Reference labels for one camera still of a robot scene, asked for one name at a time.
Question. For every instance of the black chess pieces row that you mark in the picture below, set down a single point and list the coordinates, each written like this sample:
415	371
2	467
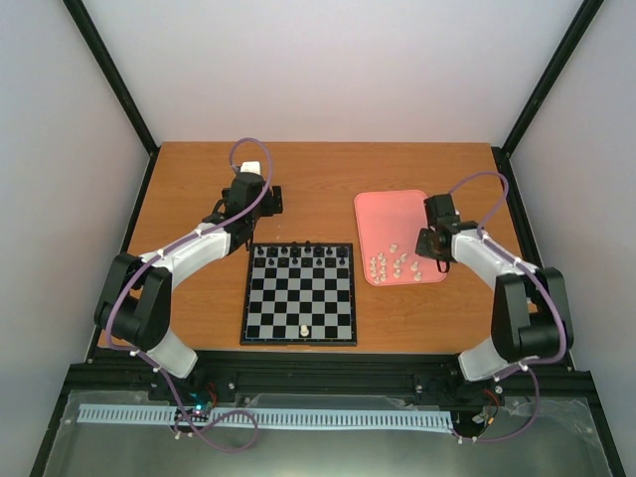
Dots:
308	253

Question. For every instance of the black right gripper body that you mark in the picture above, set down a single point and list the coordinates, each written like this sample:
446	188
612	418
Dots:
425	248

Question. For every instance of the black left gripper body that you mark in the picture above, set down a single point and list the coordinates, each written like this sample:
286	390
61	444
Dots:
267	209

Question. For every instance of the light blue slotted cable duct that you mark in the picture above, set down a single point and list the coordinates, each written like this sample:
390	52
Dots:
269	418

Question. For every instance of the black frame post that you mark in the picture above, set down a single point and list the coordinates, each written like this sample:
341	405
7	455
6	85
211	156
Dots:
100	52
568	43

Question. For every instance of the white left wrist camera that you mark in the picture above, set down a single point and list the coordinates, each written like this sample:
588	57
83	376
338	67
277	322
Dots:
251	167

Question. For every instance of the left black frame post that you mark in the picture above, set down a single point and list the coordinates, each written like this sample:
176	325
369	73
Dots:
100	52

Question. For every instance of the metal sheet front panel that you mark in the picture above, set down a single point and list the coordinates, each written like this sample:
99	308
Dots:
549	437

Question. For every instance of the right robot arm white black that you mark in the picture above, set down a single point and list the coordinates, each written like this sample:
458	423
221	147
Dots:
530	322

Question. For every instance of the black white chess board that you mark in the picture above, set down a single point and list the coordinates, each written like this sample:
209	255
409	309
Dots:
278	301

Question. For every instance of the right black frame post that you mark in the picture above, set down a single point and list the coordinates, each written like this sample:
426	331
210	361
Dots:
568	43

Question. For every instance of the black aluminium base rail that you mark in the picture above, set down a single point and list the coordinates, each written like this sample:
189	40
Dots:
419	379

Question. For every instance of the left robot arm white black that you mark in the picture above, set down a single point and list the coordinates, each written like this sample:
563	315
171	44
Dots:
135	301

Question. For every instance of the pink plastic tray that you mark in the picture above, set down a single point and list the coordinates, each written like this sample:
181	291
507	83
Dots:
390	217

